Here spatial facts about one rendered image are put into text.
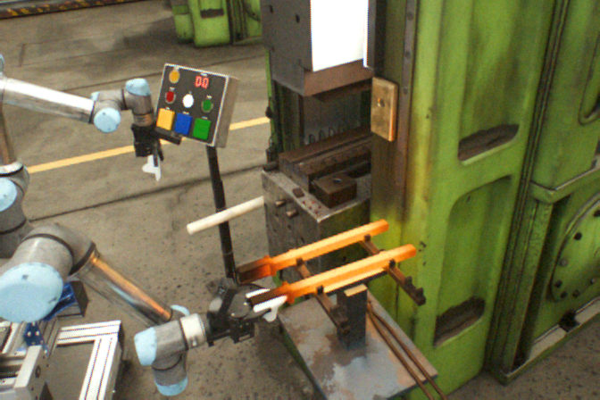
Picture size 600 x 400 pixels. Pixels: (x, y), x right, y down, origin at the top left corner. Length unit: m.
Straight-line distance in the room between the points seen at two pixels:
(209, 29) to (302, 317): 5.20
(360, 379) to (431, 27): 0.92
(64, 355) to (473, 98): 1.85
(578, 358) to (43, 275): 2.19
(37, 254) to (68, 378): 1.23
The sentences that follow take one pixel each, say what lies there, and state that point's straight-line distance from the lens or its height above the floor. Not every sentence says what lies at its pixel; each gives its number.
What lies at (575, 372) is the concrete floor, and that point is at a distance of 2.62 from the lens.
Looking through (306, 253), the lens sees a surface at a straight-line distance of 1.41.
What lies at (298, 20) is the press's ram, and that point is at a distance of 1.56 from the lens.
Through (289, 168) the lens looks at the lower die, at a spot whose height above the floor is 0.96.
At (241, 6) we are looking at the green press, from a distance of 6.38.
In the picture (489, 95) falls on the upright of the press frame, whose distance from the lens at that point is 1.64.
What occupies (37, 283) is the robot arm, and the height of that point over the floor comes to 1.22.
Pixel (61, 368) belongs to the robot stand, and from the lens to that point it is 2.40.
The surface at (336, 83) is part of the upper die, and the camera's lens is 1.67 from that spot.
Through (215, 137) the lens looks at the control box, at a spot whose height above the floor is 0.99.
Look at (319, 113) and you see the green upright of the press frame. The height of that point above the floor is 1.05.
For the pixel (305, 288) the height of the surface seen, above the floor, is 0.99.
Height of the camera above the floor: 1.90
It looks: 31 degrees down
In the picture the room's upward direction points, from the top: 4 degrees counter-clockwise
